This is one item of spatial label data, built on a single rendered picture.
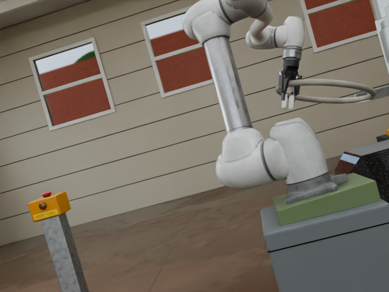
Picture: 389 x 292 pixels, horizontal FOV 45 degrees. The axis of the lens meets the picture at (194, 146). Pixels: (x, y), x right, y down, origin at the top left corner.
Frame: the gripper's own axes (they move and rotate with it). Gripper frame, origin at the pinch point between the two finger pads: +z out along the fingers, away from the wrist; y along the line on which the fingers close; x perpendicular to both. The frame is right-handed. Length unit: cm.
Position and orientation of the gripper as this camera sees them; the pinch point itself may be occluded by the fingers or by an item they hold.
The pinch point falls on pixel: (287, 102)
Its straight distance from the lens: 229.7
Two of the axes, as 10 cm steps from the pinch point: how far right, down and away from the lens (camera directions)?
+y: 8.6, 1.1, 4.9
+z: -1.0, 9.9, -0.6
